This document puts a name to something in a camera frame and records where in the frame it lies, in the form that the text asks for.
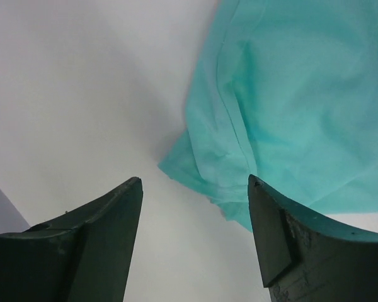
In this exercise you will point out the teal t shirt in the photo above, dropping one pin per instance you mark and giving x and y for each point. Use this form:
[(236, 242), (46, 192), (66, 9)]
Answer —
[(286, 91)]

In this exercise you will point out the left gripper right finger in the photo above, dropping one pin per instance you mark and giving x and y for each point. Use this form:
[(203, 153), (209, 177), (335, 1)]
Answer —
[(306, 256)]

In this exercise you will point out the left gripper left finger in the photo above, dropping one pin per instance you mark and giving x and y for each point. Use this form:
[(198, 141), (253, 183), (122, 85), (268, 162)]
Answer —
[(82, 255)]

